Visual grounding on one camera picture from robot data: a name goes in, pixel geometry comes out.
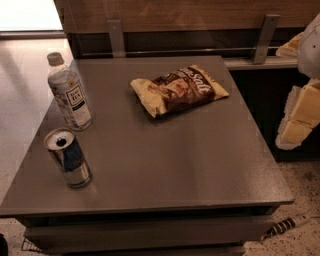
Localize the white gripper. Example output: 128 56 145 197
275 13 320 150

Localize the redbull can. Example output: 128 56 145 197
44 128 92 188

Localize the sea salt chips bag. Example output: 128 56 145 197
130 65 229 118

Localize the black white striped floor object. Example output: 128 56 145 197
261 214 310 240

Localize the grey table drawer cabinet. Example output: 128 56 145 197
24 207 273 256

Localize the clear plastic tea bottle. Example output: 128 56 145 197
47 52 92 130

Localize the right metal bracket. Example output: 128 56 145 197
252 14 280 65

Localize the metal bracket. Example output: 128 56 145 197
108 19 126 58
252 14 280 65

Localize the left metal bracket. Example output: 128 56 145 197
108 19 126 58

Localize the wire rack on floor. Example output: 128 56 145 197
21 238 42 253

